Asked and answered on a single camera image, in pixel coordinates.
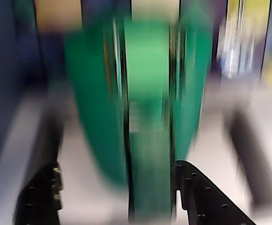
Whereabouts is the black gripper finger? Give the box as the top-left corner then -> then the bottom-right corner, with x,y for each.
15,161 -> 64,225
174,160 -> 257,225

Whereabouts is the green ribbed recipient with handle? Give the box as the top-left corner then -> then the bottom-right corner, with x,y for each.
62,15 -> 214,225

